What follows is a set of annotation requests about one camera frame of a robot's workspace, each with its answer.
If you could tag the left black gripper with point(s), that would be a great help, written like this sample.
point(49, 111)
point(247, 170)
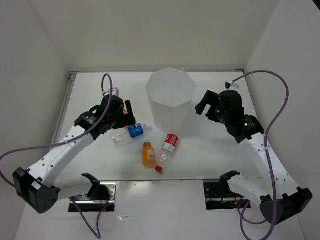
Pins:
point(131, 119)

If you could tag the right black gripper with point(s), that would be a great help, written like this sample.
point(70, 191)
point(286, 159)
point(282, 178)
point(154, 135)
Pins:
point(210, 98)

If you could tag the orange juice bottle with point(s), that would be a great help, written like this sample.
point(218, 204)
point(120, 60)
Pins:
point(148, 156)

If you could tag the red label water bottle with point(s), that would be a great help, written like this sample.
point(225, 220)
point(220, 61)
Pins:
point(166, 153)

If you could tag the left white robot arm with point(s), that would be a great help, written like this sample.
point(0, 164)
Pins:
point(35, 185)

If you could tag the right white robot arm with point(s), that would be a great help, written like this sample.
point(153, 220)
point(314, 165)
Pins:
point(282, 198)

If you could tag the translucent white bin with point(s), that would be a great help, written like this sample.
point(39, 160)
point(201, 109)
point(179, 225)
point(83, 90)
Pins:
point(170, 93)

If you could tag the blue label clear bottle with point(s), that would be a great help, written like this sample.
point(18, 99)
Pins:
point(131, 133)

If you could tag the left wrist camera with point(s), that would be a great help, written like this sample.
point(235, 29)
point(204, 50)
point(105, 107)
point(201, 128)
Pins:
point(114, 91)

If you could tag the aluminium table edge rail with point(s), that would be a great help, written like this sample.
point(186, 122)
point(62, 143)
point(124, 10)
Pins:
point(64, 107)

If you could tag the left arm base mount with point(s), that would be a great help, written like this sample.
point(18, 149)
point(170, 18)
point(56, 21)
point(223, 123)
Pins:
point(94, 202)

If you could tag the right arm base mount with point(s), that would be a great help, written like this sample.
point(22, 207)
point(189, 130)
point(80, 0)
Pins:
point(215, 199)

